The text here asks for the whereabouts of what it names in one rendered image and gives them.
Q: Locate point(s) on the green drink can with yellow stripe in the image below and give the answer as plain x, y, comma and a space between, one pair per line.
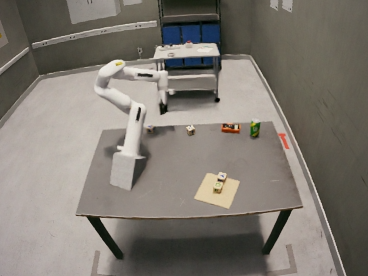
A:
255, 127

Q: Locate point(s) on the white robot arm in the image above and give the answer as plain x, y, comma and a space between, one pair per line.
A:
136, 112

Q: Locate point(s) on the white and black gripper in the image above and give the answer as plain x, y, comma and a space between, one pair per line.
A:
162, 97

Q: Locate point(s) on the tan square mat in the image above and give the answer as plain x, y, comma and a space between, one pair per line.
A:
223, 199

